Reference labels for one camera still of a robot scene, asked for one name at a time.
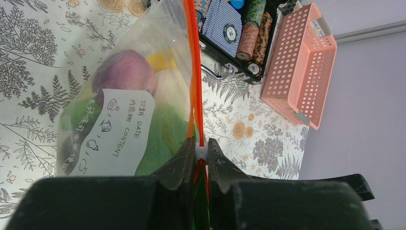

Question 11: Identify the black poker chip case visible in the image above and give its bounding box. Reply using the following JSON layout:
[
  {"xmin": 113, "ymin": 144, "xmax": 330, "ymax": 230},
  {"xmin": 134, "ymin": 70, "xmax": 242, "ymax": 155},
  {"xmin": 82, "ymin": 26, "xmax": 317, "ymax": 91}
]
[{"xmin": 194, "ymin": 0, "xmax": 302, "ymax": 84}]

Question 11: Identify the floral table mat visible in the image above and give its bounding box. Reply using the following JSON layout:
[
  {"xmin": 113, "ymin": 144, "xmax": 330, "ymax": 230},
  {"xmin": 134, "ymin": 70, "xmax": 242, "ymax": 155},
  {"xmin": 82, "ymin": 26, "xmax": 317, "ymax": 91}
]
[{"xmin": 0, "ymin": 0, "xmax": 308, "ymax": 228}]

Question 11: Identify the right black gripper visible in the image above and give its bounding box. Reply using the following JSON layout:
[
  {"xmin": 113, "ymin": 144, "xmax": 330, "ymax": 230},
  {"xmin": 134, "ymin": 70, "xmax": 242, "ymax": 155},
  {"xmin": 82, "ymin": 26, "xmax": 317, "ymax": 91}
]
[{"xmin": 250, "ymin": 173, "xmax": 383, "ymax": 230}]

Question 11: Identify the green white bok choy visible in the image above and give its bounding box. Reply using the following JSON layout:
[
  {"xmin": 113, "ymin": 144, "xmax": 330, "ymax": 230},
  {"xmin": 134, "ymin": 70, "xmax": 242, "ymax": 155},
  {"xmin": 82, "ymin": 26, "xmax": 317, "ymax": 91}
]
[{"xmin": 56, "ymin": 68, "xmax": 190, "ymax": 176}]

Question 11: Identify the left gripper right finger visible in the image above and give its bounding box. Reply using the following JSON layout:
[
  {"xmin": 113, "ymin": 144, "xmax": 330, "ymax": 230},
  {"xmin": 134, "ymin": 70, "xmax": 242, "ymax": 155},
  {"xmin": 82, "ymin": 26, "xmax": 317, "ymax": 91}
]
[{"xmin": 208, "ymin": 139, "xmax": 375, "ymax": 230}]

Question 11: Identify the yellow toy banana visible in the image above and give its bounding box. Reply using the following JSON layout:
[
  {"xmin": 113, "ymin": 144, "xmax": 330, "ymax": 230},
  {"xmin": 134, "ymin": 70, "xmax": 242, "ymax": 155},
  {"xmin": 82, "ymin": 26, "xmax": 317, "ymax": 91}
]
[{"xmin": 146, "ymin": 51, "xmax": 176, "ymax": 73}]

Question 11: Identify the pink plastic basket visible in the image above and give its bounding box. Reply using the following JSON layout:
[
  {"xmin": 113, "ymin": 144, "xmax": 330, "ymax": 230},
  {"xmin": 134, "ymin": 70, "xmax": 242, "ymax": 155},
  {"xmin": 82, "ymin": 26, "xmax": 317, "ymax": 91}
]
[{"xmin": 261, "ymin": 2, "xmax": 337, "ymax": 130}]

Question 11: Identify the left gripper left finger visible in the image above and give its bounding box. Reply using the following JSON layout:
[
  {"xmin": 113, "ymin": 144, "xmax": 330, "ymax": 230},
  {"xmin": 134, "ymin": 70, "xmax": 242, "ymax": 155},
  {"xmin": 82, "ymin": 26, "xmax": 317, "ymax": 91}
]
[{"xmin": 6, "ymin": 138, "xmax": 195, "ymax": 230}]

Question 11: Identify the purple toy onion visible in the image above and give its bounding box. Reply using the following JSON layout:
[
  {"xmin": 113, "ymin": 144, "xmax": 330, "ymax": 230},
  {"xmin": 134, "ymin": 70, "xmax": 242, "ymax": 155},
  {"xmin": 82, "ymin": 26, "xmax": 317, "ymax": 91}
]
[{"xmin": 92, "ymin": 49, "xmax": 157, "ymax": 107}]

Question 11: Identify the clear orange-zip bag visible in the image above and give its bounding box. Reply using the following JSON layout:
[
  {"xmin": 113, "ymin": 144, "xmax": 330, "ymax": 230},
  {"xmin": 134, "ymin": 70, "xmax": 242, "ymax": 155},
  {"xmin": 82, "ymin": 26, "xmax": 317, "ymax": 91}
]
[{"xmin": 54, "ymin": 0, "xmax": 204, "ymax": 230}]

